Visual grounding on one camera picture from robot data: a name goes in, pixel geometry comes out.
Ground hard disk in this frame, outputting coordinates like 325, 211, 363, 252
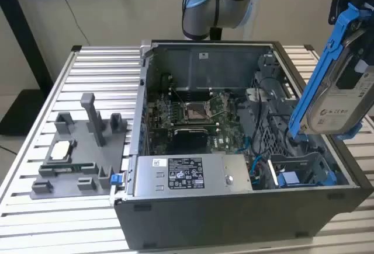
288, 2, 374, 142
267, 160, 341, 189

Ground grey metal disk bay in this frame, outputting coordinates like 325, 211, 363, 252
238, 54, 351, 191

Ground metal socket cover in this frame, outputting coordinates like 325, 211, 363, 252
209, 93, 232, 117

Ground green motherboard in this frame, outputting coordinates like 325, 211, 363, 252
146, 90, 252, 155

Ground black RAM slots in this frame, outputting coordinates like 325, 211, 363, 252
168, 86, 212, 100

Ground CPU socket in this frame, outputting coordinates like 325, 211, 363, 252
182, 100, 213, 123

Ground thin metal locking lever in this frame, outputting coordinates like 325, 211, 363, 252
171, 88, 187, 105

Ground black graphics card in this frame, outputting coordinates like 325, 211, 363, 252
172, 127, 210, 154

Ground black open PC case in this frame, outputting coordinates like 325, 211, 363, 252
109, 39, 374, 250

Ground silver power supply box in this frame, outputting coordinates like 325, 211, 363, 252
133, 154, 254, 196

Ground grey parts rack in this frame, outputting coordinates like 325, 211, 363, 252
30, 92, 128, 201

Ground green RAM stick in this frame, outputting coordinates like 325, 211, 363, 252
43, 162, 99, 172

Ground silver CPU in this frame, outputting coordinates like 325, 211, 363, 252
50, 140, 74, 160

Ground blue data wire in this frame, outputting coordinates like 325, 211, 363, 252
237, 144, 265, 183

